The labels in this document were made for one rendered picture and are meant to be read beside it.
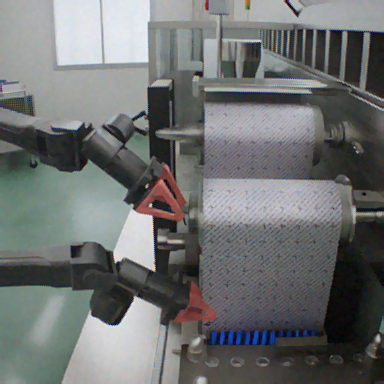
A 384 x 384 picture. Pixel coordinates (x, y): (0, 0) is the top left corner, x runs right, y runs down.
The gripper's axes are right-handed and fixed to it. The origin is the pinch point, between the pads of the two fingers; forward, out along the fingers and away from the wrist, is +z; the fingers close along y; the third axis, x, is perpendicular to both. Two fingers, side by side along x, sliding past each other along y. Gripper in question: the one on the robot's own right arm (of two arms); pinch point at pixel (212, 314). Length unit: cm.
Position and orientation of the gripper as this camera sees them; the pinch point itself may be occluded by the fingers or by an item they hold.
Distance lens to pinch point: 80.1
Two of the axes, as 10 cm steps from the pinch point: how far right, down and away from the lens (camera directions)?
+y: -0.3, 4.0, -9.2
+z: 8.7, 4.6, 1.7
